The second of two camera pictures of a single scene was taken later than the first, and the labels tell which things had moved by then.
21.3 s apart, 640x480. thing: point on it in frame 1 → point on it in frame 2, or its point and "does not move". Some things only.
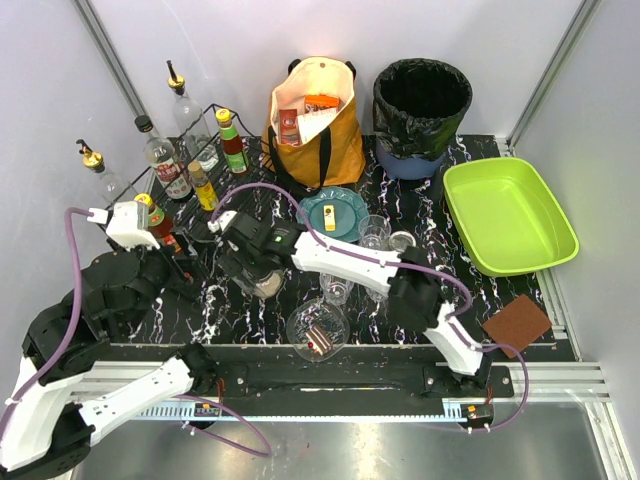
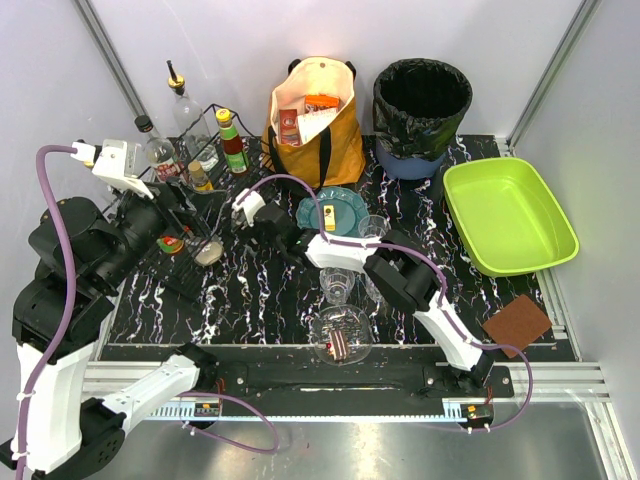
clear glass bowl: [332, 318] → [357, 325]
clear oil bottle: [192, 125] does not move
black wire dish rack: [220, 162] does not move
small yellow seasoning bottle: [205, 189] does not move
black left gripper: [176, 251] → [176, 206]
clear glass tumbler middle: [378, 298] does not move
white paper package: [312, 123] does not move
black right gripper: [240, 262] → [255, 231]
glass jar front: [270, 284] → [210, 254]
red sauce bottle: [231, 144] does not move
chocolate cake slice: [319, 340] → [337, 345]
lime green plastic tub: [506, 216] does not move
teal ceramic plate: [349, 209] does not move
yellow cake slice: [329, 218] does not move
